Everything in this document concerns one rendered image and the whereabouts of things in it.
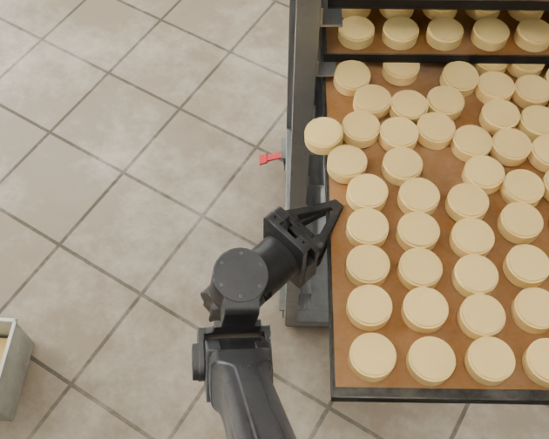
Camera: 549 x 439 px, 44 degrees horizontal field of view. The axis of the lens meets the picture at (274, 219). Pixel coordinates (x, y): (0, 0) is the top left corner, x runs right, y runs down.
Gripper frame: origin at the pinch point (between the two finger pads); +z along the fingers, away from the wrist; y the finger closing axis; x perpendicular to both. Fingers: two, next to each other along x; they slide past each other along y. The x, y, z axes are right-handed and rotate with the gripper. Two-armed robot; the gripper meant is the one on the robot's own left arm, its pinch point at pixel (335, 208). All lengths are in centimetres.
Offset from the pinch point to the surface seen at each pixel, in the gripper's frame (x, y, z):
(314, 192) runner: -16.6, 34.4, 16.7
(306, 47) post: -16.8, -6.7, 11.6
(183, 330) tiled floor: -37, 103, -7
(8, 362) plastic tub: -56, 90, -45
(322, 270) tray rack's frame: -19, 88, 27
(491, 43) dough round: -1.7, -3.7, 32.6
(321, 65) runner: -16.2, -1.6, 14.5
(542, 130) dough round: 11.3, -2.2, 26.7
